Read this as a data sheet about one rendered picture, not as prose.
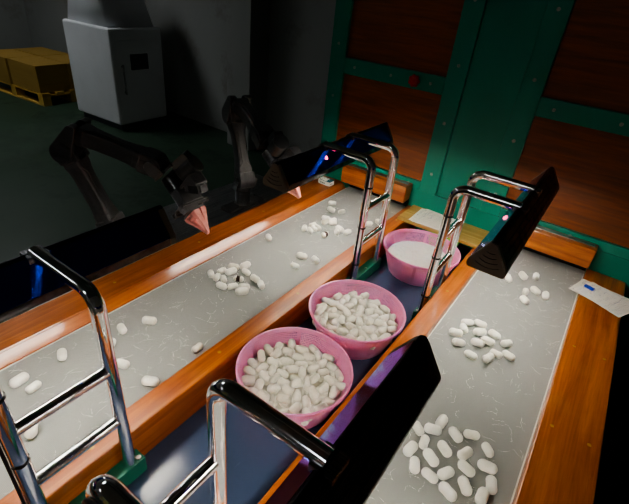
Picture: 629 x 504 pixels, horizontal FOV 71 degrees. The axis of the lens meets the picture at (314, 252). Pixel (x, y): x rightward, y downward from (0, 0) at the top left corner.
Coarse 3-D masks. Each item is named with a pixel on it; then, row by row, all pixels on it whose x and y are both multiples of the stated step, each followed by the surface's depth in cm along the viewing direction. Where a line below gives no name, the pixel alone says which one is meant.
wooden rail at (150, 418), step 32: (352, 256) 143; (256, 320) 112; (288, 320) 119; (224, 352) 102; (160, 384) 92; (192, 384) 93; (128, 416) 85; (160, 416) 88; (96, 448) 79; (64, 480) 74
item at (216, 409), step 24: (216, 384) 50; (240, 384) 50; (216, 408) 52; (240, 408) 48; (264, 408) 47; (216, 432) 54; (288, 432) 45; (216, 456) 57; (312, 456) 43; (336, 456) 44; (96, 480) 40; (192, 480) 55; (216, 480) 60; (336, 480) 43
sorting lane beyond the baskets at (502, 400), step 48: (480, 288) 139; (528, 288) 142; (432, 336) 117; (480, 336) 119; (528, 336) 121; (480, 384) 104; (528, 384) 106; (480, 432) 93; (528, 432) 94; (384, 480) 82; (480, 480) 84
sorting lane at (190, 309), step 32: (352, 192) 193; (288, 224) 163; (320, 224) 165; (352, 224) 168; (224, 256) 140; (256, 256) 142; (288, 256) 144; (320, 256) 146; (160, 288) 123; (192, 288) 125; (256, 288) 128; (288, 288) 129; (128, 320) 111; (160, 320) 112; (192, 320) 114; (224, 320) 115; (96, 352) 101; (128, 352) 102; (160, 352) 103; (192, 352) 104; (64, 384) 93; (128, 384) 95; (64, 416) 87; (96, 416) 87; (32, 448) 80; (64, 448) 81; (0, 480) 75
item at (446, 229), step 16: (480, 176) 120; (496, 176) 117; (464, 192) 108; (480, 192) 107; (528, 192) 114; (448, 208) 112; (464, 208) 126; (512, 208) 103; (528, 208) 103; (448, 224) 115; (432, 256) 121; (448, 256) 132; (432, 272) 123
